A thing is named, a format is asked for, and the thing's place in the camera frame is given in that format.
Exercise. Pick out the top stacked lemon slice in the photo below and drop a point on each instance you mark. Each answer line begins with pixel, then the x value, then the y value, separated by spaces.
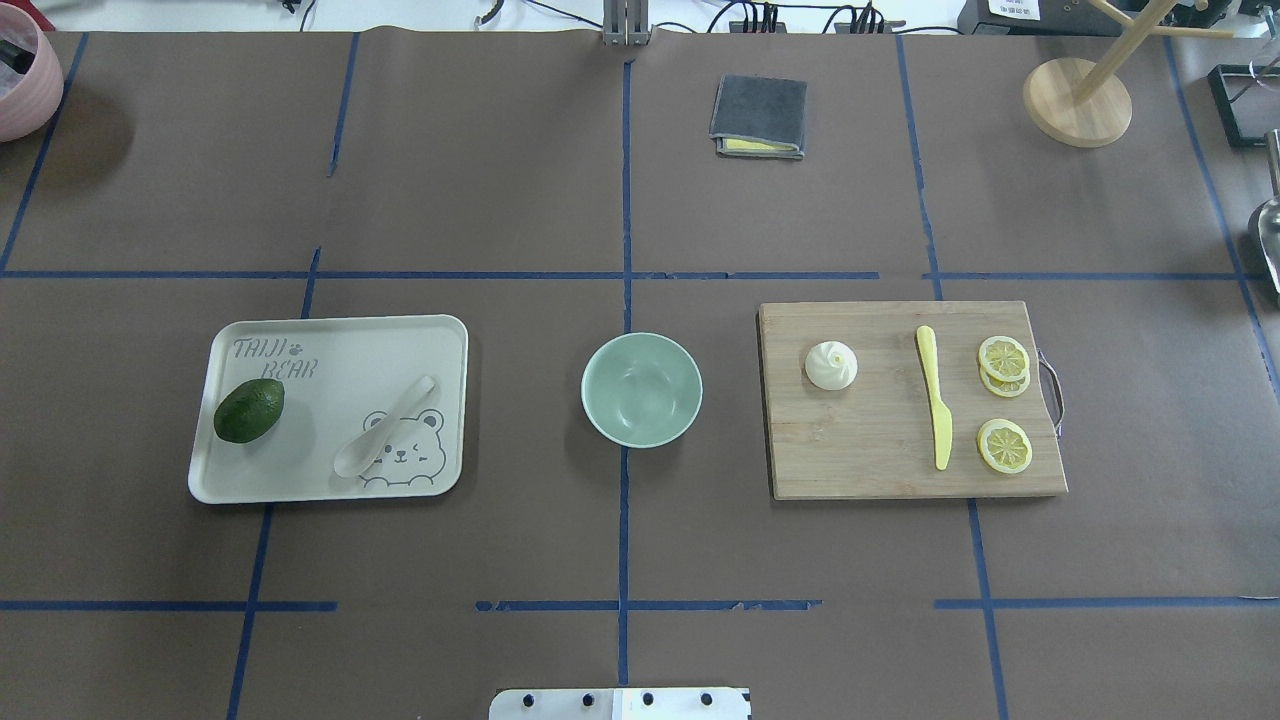
pixel 1004 359

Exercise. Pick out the wooden cup tree stand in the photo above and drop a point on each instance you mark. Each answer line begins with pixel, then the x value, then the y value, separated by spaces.
pixel 1082 103

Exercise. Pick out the single lemon slice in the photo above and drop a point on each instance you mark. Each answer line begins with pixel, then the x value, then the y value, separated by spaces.
pixel 1004 446

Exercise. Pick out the lower stacked lemon slice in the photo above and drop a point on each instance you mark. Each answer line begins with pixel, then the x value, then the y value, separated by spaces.
pixel 1005 389

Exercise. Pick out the aluminium frame post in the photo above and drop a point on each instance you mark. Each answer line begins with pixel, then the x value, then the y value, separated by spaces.
pixel 626 23

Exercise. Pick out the wooden cutting board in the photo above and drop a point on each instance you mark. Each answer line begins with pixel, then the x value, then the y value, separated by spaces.
pixel 874 439

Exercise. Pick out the stacked lemon slice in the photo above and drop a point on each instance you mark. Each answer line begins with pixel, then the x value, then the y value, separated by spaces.
pixel 1005 389
pixel 1004 359

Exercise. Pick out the pink bowl with ice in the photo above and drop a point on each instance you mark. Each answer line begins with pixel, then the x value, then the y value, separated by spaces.
pixel 31 75

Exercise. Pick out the white ceramic soup spoon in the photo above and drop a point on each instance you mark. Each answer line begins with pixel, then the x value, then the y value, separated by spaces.
pixel 361 452

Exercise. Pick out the light green bowl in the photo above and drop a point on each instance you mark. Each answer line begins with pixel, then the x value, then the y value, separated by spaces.
pixel 641 390

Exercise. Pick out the metal scoop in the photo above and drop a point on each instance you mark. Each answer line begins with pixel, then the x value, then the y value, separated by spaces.
pixel 1265 219

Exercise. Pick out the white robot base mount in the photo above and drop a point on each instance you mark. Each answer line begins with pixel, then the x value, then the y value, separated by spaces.
pixel 716 702

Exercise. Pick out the white bear serving tray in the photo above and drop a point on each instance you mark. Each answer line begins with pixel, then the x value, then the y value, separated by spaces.
pixel 341 376

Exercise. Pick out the yellow plastic knife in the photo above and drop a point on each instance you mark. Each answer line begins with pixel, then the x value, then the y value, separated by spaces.
pixel 942 420

